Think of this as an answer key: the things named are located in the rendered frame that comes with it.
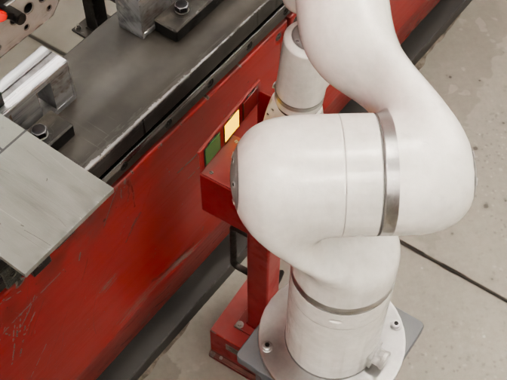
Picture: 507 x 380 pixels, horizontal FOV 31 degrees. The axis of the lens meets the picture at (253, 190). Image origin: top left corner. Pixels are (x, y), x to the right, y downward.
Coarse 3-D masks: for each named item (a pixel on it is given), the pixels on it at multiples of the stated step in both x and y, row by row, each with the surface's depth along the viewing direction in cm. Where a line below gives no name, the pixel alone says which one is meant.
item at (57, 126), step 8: (48, 112) 152; (40, 120) 151; (48, 120) 151; (56, 120) 151; (64, 120) 151; (48, 128) 150; (56, 128) 150; (64, 128) 150; (72, 128) 152; (48, 136) 149; (56, 136) 149; (64, 136) 151; (72, 136) 153; (48, 144) 149; (56, 144) 150
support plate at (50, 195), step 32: (0, 128) 138; (0, 160) 135; (32, 160) 135; (64, 160) 135; (0, 192) 131; (32, 192) 131; (64, 192) 131; (96, 192) 131; (0, 224) 128; (32, 224) 128; (64, 224) 128; (0, 256) 125; (32, 256) 125
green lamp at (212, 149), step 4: (216, 136) 159; (216, 140) 159; (212, 144) 159; (216, 144) 160; (208, 148) 158; (212, 148) 159; (216, 148) 161; (208, 152) 159; (212, 152) 160; (216, 152) 162; (208, 156) 160; (212, 156) 161; (208, 160) 160
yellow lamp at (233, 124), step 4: (236, 112) 162; (232, 116) 161; (236, 116) 163; (232, 120) 162; (236, 120) 163; (228, 124) 161; (232, 124) 163; (236, 124) 164; (228, 128) 162; (232, 128) 164; (236, 128) 165; (228, 132) 163; (232, 132) 165; (228, 136) 164
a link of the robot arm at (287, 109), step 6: (276, 96) 153; (276, 102) 153; (282, 102) 151; (282, 108) 153; (288, 108) 151; (294, 108) 151; (312, 108) 151; (318, 108) 153; (288, 114) 153; (294, 114) 152; (300, 114) 152; (306, 114) 152
